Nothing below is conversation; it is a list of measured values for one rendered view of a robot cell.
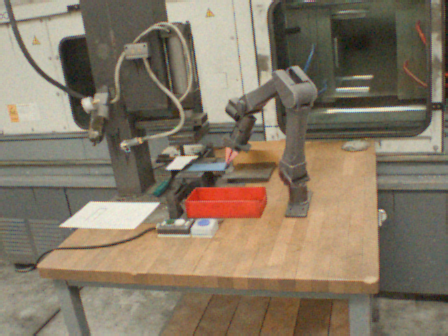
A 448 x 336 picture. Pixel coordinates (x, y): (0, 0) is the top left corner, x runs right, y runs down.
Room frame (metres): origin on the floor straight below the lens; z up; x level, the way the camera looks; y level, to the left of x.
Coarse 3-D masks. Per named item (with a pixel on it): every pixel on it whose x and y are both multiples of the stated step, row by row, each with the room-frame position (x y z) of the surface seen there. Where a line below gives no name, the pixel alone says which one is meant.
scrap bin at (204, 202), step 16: (192, 192) 1.61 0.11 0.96; (208, 192) 1.63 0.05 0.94; (224, 192) 1.61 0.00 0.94; (240, 192) 1.59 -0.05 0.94; (256, 192) 1.57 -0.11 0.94; (192, 208) 1.53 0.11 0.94; (208, 208) 1.51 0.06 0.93; (224, 208) 1.49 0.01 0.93; (240, 208) 1.47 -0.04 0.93; (256, 208) 1.46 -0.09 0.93
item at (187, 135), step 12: (144, 120) 1.88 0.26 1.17; (156, 120) 1.79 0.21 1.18; (168, 120) 1.78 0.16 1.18; (192, 120) 1.75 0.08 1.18; (204, 120) 1.77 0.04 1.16; (180, 132) 1.74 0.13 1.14; (192, 132) 1.71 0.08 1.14; (204, 132) 1.78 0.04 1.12; (168, 144) 1.71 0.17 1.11; (180, 144) 1.69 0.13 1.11; (192, 144) 1.68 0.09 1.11
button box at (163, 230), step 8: (160, 224) 1.45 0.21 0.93; (184, 224) 1.42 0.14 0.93; (192, 224) 1.43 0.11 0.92; (144, 232) 1.45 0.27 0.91; (160, 232) 1.42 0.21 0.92; (168, 232) 1.41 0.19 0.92; (176, 232) 1.40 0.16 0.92; (184, 232) 1.39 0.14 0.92; (128, 240) 1.42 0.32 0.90; (56, 248) 1.42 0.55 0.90; (64, 248) 1.42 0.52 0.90; (72, 248) 1.41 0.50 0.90; (80, 248) 1.40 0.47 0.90; (88, 248) 1.40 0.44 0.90; (40, 256) 1.44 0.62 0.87
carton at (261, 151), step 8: (256, 144) 2.07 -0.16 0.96; (264, 144) 2.06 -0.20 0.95; (272, 144) 2.05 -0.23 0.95; (280, 144) 2.03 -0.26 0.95; (232, 152) 1.98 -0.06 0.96; (240, 152) 1.97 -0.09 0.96; (248, 152) 1.96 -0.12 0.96; (256, 152) 1.95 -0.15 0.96; (264, 152) 1.94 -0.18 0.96; (272, 152) 1.93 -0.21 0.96; (280, 152) 1.92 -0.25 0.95; (240, 160) 1.97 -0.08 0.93; (248, 160) 1.96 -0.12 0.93; (256, 160) 1.95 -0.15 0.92; (264, 160) 1.94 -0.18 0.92; (272, 160) 1.93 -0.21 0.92
